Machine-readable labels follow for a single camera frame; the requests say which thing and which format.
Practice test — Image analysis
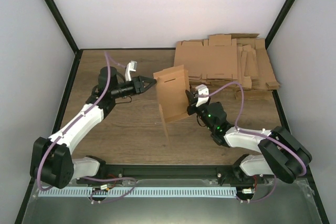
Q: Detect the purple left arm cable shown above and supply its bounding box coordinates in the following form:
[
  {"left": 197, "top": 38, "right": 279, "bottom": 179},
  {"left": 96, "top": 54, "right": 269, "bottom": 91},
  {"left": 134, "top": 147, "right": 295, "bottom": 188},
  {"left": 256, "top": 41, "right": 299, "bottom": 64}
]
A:
[{"left": 38, "top": 50, "right": 137, "bottom": 205}]

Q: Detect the cardboard box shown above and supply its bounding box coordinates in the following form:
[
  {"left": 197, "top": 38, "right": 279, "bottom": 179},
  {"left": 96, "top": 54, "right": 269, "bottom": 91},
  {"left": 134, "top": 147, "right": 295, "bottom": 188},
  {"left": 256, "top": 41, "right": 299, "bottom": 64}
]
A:
[{"left": 153, "top": 65, "right": 190, "bottom": 144}]

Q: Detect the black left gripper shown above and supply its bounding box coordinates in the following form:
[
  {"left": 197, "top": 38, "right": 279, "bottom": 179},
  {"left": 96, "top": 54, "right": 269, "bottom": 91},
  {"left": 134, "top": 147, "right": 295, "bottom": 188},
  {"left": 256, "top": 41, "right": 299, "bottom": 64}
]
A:
[{"left": 112, "top": 76, "right": 157, "bottom": 99}]

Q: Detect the light blue slotted cable duct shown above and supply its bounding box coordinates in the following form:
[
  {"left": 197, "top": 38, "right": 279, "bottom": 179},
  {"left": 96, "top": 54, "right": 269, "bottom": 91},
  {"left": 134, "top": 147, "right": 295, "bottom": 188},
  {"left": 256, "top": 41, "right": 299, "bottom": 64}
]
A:
[{"left": 38, "top": 187, "right": 237, "bottom": 198}]

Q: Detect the stack of flat cardboard blanks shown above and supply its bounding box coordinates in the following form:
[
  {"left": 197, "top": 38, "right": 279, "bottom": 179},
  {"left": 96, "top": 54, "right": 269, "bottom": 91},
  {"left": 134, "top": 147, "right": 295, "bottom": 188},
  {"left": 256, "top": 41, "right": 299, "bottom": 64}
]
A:
[{"left": 174, "top": 34, "right": 280, "bottom": 100}]

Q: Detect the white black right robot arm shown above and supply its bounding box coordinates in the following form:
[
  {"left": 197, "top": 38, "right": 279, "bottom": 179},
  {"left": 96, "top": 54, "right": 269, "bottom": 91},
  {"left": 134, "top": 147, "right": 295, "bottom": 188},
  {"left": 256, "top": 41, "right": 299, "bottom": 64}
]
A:
[{"left": 185, "top": 89, "right": 312, "bottom": 184}]

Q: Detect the grey metal front plate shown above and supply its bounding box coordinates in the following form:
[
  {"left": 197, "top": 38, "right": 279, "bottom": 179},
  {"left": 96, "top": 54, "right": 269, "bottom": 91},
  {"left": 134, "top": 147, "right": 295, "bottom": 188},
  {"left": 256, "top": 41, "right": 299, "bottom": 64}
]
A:
[{"left": 22, "top": 179, "right": 322, "bottom": 223}]

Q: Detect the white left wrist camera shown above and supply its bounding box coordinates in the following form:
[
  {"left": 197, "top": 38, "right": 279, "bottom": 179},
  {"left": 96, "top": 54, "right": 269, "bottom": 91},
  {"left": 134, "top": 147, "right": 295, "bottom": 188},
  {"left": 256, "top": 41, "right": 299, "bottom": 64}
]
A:
[{"left": 124, "top": 60, "right": 138, "bottom": 81}]

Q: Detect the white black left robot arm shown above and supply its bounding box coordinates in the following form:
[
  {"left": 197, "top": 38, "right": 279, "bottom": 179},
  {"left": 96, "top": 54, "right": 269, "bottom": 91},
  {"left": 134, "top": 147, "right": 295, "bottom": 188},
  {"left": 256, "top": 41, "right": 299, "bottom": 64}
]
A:
[{"left": 30, "top": 67, "right": 156, "bottom": 191}]

